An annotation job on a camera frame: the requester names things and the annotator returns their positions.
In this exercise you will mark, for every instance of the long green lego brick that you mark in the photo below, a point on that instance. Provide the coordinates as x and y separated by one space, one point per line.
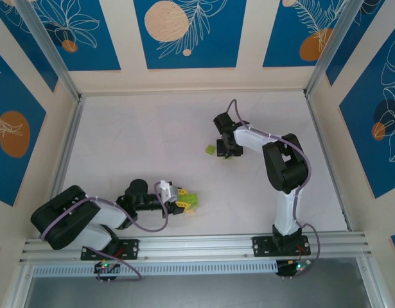
191 199

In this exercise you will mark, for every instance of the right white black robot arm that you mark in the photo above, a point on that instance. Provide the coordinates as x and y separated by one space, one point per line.
287 211

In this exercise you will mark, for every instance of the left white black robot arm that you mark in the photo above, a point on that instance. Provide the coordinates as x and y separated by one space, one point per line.
65 215

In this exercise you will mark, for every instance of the grey metal sheet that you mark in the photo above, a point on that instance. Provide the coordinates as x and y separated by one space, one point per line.
197 292

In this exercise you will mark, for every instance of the aluminium mounting rail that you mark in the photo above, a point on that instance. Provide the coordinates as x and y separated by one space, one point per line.
197 247

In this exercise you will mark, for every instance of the left black mount plate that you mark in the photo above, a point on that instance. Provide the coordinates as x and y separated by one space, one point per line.
129 248

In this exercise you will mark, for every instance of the black mount plate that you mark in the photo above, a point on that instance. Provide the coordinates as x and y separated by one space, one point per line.
261 246
129 248

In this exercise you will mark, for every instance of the right black mount plate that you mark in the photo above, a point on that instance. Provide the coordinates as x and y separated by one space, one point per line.
261 246

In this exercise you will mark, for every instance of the aluminium side rail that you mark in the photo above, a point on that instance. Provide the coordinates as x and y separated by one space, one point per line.
72 128
322 144

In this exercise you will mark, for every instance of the aluminium frame post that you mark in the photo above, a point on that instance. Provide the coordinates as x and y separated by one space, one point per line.
49 48
332 41

